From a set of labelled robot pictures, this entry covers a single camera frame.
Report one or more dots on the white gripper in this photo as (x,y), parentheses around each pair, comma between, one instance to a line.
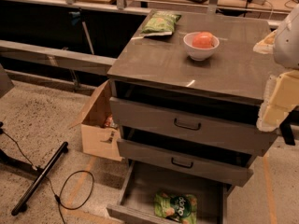
(288,42)

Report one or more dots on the green rice chip bag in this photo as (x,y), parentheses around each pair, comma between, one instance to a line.
(179,208)

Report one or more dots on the top grey drawer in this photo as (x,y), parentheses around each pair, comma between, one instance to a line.
(190,127)

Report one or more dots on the grey drawer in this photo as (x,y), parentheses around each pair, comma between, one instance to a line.
(143,181)
(213,170)
(190,127)

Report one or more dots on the grey drawer cabinet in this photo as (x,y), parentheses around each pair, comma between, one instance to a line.
(228,85)

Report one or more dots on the middle grey drawer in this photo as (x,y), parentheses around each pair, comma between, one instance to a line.
(213,170)

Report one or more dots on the green chip bag on counter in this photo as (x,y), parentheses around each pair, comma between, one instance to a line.
(160,23)

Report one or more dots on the bottom grey drawer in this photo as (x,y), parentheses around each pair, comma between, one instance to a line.
(143,181)

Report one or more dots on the white bowl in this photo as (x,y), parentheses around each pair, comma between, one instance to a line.
(196,53)

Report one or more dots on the orange round fruit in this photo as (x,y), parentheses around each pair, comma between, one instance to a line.
(203,40)

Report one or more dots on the snack packet in box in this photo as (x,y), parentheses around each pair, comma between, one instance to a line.
(109,123)

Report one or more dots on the cardboard box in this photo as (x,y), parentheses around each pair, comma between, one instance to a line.
(96,139)

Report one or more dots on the black stand leg bar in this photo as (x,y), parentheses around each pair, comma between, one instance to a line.
(21,206)

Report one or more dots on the grey metal rail beam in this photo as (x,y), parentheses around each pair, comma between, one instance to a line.
(67,59)

